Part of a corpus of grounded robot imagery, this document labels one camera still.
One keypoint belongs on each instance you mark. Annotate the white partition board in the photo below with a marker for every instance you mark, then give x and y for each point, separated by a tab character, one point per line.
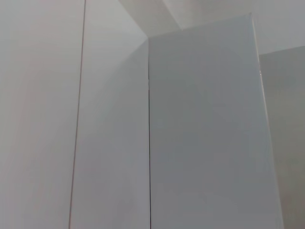
209	131

